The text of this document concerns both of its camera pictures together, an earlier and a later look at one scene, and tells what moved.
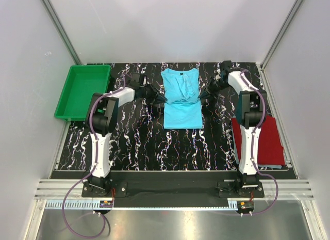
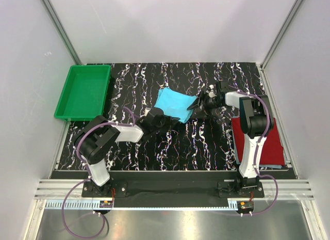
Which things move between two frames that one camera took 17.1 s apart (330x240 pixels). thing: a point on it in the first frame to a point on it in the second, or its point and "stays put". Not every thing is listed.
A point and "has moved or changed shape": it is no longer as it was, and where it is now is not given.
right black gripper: (209, 91) to (197, 102)
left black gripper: (154, 94) to (170, 122)
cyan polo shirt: (183, 106) has moved or changed shape
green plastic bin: (82, 81) stays put
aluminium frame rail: (61, 189) stays put
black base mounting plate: (242, 194) stays put
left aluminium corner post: (61, 28) stays put
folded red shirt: (270, 147) stays put
